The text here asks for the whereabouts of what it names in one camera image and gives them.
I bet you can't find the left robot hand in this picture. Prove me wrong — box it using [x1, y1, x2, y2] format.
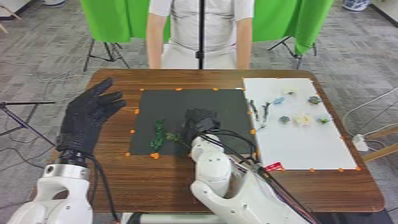
[55, 77, 128, 158]

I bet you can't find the dark mat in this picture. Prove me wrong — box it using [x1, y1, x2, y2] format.
[128, 88, 257, 157]

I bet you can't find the thin dark green sprig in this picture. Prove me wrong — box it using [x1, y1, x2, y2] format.
[247, 99, 261, 120]
[257, 101, 273, 130]

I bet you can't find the black stand pole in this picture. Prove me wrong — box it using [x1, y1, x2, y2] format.
[195, 0, 208, 70]

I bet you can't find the white cable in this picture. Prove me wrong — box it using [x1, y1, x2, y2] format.
[341, 87, 398, 136]

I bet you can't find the black cable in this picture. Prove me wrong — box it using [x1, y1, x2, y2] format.
[197, 128, 263, 166]
[81, 153, 124, 218]

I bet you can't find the pale grey bar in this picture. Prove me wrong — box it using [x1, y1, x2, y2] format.
[120, 213, 229, 224]

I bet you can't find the white power strip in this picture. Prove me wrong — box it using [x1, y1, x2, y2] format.
[351, 133, 371, 152]

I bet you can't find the small green sprig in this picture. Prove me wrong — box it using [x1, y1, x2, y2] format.
[163, 131, 186, 148]

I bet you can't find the person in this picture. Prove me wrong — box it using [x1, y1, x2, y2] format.
[144, 0, 257, 70]

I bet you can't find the blue white vase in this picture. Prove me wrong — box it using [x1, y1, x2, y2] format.
[341, 0, 373, 13]

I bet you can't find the tall green sprig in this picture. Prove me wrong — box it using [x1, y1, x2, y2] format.
[147, 117, 168, 152]

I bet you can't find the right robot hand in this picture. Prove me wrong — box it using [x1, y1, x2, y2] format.
[181, 106, 222, 134]

